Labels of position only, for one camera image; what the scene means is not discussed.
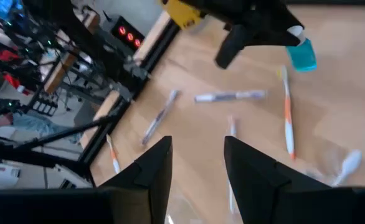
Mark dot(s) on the black diagonal brace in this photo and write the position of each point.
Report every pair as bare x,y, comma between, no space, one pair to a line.
61,133

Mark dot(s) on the yellow wipes canister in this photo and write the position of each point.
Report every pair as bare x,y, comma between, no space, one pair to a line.
181,12

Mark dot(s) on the teal mouthwash bottle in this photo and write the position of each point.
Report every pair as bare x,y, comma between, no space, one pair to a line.
302,57

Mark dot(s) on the orange white toothbrush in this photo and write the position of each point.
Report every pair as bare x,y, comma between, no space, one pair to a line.
287,115
113,154
349,165

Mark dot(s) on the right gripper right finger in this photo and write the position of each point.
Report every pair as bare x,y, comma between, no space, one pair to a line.
263,193

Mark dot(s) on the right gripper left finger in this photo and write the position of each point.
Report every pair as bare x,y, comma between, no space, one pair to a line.
145,193

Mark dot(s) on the wooden bench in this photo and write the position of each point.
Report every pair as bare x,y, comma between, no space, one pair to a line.
58,74

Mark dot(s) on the black table frame rail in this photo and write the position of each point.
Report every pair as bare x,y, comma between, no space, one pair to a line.
107,130

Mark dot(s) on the blue lit monitor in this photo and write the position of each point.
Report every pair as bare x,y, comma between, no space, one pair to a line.
3,7

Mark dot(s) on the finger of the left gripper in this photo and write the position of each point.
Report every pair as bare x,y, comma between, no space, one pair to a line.
234,46
276,32

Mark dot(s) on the black computer tower lit fans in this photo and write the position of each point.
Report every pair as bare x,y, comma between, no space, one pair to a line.
128,35

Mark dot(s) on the purple toothbrush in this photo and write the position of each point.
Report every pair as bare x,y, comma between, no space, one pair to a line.
229,96
160,116

